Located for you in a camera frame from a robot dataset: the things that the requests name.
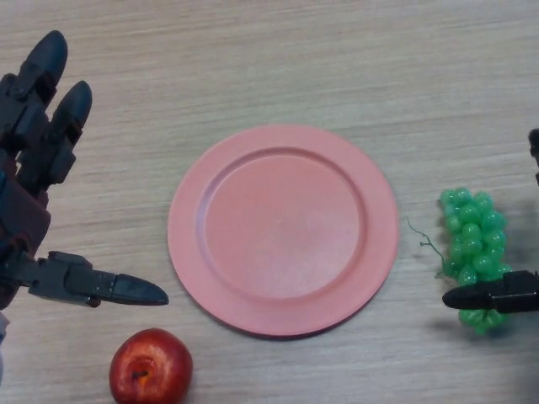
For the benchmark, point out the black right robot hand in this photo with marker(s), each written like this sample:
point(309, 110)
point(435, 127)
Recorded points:
point(505, 296)

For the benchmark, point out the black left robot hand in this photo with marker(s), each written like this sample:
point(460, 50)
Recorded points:
point(25, 210)

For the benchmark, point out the green grape bunch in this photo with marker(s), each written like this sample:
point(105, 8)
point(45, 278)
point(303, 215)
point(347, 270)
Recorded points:
point(473, 235)

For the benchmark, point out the pink round plate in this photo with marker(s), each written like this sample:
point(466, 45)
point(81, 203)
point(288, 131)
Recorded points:
point(282, 231)

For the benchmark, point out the red apple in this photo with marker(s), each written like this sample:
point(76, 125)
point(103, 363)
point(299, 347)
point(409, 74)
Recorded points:
point(151, 370)

